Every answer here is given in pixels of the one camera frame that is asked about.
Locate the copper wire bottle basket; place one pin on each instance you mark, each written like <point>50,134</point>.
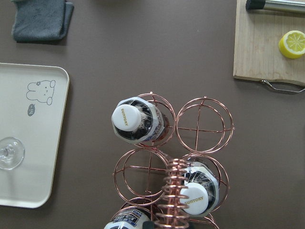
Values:
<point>152,177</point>

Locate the steel muddler black tip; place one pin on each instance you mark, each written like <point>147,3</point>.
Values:
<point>276,5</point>

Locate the cream rabbit tray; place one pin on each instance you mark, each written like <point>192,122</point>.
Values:
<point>32,104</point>

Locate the half lemon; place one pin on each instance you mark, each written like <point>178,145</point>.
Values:
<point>292,44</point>

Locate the tea bottle white cap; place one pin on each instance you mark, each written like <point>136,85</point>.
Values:
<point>141,122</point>

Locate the grey folded cloth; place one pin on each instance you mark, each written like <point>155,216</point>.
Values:
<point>41,20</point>

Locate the tea bottle front left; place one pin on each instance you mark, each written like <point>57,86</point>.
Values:
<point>202,190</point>

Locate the bamboo cutting board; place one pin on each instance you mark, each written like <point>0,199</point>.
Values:
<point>256,53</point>

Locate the tea bottle far left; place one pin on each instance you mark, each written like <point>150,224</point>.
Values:
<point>129,218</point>

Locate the clear wine glass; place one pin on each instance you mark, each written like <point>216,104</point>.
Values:
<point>12,153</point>

